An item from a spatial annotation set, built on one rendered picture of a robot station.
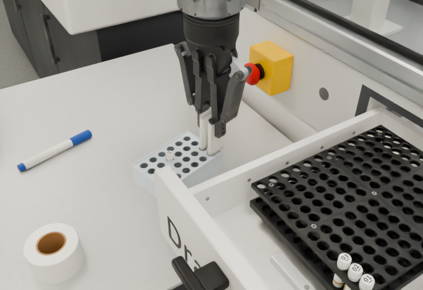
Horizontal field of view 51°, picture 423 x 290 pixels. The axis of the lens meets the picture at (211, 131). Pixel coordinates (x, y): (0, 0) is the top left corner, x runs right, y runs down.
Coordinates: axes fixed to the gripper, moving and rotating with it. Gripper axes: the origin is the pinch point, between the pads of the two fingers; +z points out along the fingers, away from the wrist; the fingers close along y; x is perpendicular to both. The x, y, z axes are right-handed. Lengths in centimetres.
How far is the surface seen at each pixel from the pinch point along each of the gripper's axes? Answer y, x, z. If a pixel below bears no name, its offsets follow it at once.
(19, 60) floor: -205, 53, 84
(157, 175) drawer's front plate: 8.7, -18.2, -8.6
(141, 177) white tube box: -4.8, -11.1, 5.3
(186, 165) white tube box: -0.8, -5.2, 4.4
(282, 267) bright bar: 23.5, -13.7, -0.9
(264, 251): 20.3, -12.6, 0.3
